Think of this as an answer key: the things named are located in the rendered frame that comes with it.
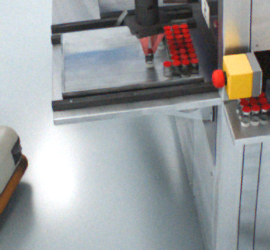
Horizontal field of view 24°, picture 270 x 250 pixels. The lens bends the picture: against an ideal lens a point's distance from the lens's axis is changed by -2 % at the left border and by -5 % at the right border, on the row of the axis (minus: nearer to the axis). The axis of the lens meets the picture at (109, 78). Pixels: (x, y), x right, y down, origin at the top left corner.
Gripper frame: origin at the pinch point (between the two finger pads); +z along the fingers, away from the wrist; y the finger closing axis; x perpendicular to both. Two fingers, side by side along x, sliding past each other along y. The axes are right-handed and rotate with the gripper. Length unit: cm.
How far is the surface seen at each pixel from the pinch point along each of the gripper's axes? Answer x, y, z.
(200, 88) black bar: -15.2, 7.0, 3.3
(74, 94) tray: -5.8, -21.3, 2.5
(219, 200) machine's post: -20.6, 11.2, 40.0
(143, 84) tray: -10.0, -5.6, 1.7
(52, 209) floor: 43, -27, 93
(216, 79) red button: -26.6, 5.6, -7.7
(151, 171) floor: 47, 15, 93
